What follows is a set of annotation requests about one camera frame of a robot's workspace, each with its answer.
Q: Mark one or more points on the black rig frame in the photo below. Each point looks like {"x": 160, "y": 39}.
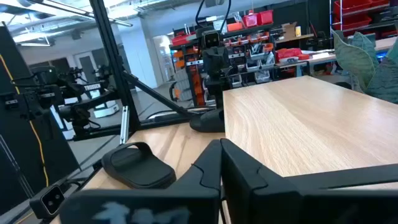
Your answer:
{"x": 115, "y": 62}

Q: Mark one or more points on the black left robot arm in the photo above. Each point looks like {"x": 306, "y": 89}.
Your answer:
{"x": 217, "y": 93}

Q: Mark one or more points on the white workbench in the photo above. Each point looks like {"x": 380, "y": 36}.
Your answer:
{"x": 323, "y": 57}

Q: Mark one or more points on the green snake plant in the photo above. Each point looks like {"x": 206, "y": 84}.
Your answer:
{"x": 357, "y": 62}

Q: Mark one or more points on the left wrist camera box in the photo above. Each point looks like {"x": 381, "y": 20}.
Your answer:
{"x": 211, "y": 39}

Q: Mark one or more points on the black stereo camera box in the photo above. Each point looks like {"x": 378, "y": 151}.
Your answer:
{"x": 48, "y": 200}

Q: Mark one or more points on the cardboard box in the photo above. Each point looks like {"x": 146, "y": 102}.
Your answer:
{"x": 289, "y": 30}

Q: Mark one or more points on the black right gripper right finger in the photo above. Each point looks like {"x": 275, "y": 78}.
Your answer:
{"x": 264, "y": 202}

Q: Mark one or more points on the storage rack with bins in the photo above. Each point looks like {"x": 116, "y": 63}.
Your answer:
{"x": 248, "y": 62}

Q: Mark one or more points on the metal shelf with red bins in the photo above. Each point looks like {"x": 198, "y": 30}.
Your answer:
{"x": 357, "y": 15}

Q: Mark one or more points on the silver aluminium extrusion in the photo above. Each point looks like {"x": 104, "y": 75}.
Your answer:
{"x": 124, "y": 124}

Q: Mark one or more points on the black round object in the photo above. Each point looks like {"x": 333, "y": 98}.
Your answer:
{"x": 208, "y": 123}

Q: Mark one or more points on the black partition panel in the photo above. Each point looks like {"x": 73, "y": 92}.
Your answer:
{"x": 18, "y": 149}

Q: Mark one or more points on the white mobile base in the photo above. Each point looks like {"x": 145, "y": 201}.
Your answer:
{"x": 107, "y": 110}

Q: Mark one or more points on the red plastic bin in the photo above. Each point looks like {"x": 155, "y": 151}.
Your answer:
{"x": 250, "y": 20}
{"x": 265, "y": 17}

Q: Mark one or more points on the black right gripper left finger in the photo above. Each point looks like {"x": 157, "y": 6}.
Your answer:
{"x": 174, "y": 205}

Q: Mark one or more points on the black background robot arm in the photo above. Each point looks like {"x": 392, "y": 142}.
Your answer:
{"x": 34, "y": 93}
{"x": 84, "y": 109}

